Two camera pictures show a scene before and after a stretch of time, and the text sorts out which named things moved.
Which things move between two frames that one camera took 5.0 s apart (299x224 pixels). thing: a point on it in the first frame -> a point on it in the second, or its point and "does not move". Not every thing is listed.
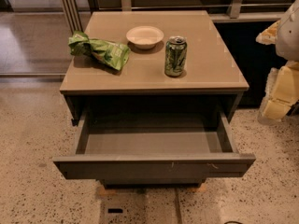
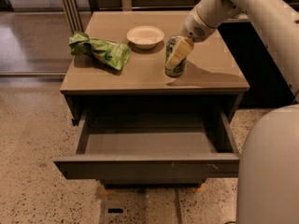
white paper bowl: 145,37 does not move
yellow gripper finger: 281,92 -> 196,29
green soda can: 175,55 does not move
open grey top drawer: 154,145 does not move
